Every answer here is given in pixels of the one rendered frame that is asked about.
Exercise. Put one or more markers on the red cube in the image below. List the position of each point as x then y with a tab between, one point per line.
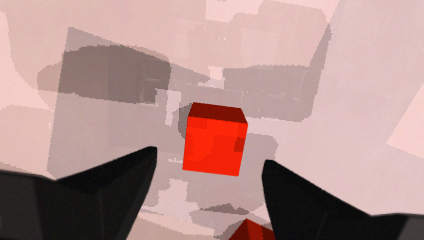
215	138
252	231

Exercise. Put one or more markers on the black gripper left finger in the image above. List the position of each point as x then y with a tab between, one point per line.
100	203

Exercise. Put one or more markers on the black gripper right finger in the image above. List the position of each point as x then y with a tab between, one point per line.
300	210

